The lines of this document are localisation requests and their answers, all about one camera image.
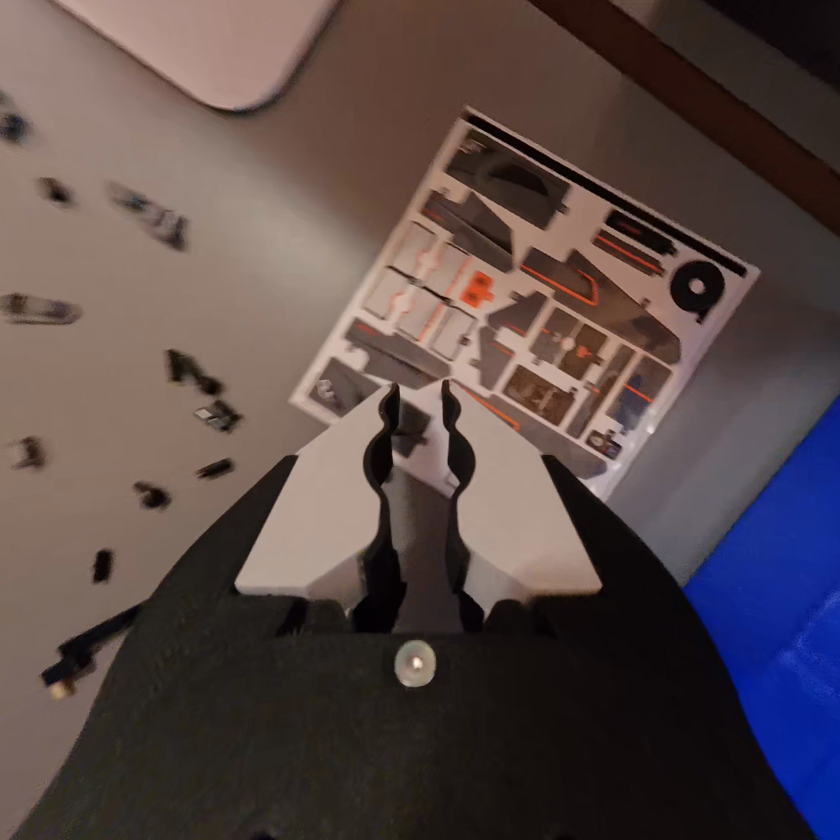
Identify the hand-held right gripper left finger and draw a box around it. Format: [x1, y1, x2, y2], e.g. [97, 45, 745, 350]
[233, 382, 403, 634]

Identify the lego sticker sheet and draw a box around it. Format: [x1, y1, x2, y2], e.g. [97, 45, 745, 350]
[289, 105, 762, 503]

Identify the dark grey lego wedge panel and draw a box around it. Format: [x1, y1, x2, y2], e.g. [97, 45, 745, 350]
[0, 292, 83, 326]
[108, 184, 191, 250]

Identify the blue plastic bin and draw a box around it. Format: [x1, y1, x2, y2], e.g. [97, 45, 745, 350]
[682, 394, 840, 840]

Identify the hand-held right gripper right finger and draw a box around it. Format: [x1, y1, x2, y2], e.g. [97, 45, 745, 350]
[440, 378, 605, 634]

